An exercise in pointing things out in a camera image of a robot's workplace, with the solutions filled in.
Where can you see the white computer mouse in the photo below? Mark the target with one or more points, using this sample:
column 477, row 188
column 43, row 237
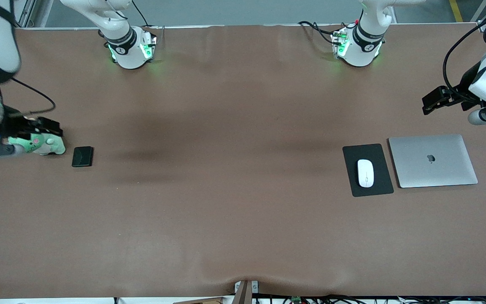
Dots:
column 365, row 173

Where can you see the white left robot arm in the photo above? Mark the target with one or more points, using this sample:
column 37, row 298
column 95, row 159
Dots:
column 365, row 42

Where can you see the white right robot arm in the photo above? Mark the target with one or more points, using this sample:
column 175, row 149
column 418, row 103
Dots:
column 125, row 46

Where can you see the black mouse pad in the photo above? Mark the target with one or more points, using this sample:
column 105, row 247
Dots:
column 378, row 185

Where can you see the green plush dinosaur toy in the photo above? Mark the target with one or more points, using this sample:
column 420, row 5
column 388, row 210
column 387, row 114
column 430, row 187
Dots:
column 51, row 145

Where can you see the silver closed laptop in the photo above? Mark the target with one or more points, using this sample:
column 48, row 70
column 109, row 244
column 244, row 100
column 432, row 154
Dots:
column 437, row 169

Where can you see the brown table cover mat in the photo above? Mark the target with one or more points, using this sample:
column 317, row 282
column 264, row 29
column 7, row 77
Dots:
column 226, row 211

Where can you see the small green circuit board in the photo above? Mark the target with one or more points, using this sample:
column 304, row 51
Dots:
column 296, row 300

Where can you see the aluminium frame struts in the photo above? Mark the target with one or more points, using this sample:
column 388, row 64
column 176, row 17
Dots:
column 25, row 12

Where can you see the brown wooden post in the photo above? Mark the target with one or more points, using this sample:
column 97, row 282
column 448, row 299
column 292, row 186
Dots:
column 244, row 295

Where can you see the small metal bracket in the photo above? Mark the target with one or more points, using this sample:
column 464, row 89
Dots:
column 255, row 287

